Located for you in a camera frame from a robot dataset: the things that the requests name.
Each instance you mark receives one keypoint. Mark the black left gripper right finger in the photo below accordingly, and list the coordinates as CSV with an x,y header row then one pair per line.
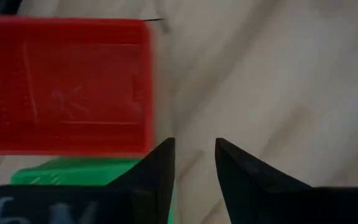
x,y
275,202

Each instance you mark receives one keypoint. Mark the green slotted plastic basket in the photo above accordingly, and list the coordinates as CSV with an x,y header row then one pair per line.
x,y
73,171

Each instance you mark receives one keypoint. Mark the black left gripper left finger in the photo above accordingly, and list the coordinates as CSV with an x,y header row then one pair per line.
x,y
135,202

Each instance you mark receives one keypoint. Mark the red slotted plastic basket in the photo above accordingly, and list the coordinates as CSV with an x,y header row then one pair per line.
x,y
64,87

